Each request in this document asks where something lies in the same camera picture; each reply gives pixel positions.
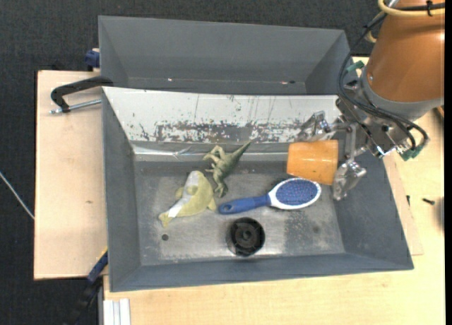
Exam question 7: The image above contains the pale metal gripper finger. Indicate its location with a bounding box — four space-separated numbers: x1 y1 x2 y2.
295 110 336 141
331 159 367 201

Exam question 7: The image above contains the orange cup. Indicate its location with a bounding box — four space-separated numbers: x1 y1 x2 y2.
286 139 340 187

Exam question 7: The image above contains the blue and white hairbrush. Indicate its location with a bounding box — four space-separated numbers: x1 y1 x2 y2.
218 177 323 215

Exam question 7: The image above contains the green toy dinosaur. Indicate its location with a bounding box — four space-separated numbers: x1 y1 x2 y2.
202 139 254 198

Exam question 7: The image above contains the black round knob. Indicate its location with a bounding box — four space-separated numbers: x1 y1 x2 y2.
225 216 266 258

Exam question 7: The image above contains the grey metal bin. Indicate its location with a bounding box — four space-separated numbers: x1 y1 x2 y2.
97 15 415 293

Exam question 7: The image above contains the yellow-green and white plush toy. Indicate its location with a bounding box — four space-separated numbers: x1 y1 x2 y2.
157 170 218 229

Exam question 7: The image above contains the pale wood board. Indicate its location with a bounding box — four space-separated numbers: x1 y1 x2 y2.
33 69 109 280

